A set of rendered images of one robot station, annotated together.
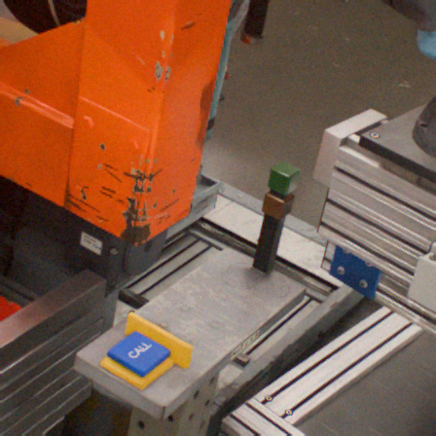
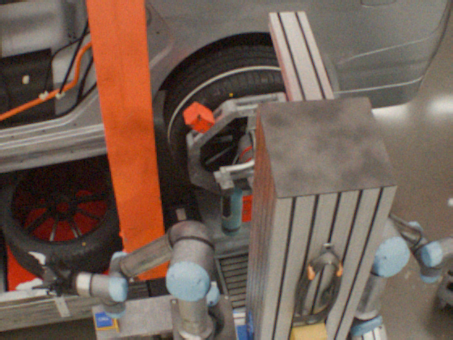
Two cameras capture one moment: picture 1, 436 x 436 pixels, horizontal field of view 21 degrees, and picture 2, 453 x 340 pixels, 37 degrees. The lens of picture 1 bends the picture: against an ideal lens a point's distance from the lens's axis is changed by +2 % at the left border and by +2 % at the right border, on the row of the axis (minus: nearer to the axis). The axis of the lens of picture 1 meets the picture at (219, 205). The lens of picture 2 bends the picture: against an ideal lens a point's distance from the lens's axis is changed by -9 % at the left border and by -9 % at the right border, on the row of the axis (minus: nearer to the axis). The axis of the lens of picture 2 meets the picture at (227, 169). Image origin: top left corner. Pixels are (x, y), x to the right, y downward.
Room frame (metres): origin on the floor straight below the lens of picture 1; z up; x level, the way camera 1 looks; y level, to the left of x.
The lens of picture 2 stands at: (0.85, -1.28, 3.12)
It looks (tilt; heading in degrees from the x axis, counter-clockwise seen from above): 51 degrees down; 49
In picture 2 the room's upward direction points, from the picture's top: 1 degrees clockwise
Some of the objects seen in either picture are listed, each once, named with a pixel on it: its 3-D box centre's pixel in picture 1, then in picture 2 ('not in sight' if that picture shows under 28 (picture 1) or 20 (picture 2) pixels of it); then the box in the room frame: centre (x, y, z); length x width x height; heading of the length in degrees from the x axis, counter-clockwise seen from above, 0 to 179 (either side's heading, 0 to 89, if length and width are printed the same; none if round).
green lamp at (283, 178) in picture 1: (283, 178); not in sight; (1.69, -0.10, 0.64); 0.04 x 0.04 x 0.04; 62
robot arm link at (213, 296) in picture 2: not in sight; (201, 302); (1.57, -0.34, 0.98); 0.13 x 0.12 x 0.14; 41
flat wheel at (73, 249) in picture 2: not in sight; (64, 213); (1.57, 0.70, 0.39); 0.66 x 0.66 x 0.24
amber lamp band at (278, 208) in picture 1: (277, 202); not in sight; (1.69, -0.10, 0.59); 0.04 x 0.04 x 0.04; 62
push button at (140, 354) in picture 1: (138, 355); (103, 320); (1.36, 0.07, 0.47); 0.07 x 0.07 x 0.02; 62
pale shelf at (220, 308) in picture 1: (198, 324); (143, 317); (1.52, -0.01, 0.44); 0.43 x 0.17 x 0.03; 152
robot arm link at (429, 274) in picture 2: not in sight; (429, 263); (2.20, -0.81, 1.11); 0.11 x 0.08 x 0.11; 70
